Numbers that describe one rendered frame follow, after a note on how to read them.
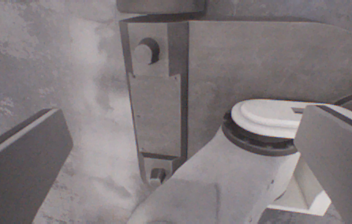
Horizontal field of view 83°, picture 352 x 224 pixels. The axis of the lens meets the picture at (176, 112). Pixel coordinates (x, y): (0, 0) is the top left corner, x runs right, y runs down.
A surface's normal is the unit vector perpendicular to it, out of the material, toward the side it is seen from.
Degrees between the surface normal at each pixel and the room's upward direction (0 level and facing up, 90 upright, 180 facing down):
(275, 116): 90
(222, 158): 90
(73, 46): 0
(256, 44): 0
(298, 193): 90
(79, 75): 0
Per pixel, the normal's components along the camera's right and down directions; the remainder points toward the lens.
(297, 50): -0.19, 0.49
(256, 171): -0.01, -0.87
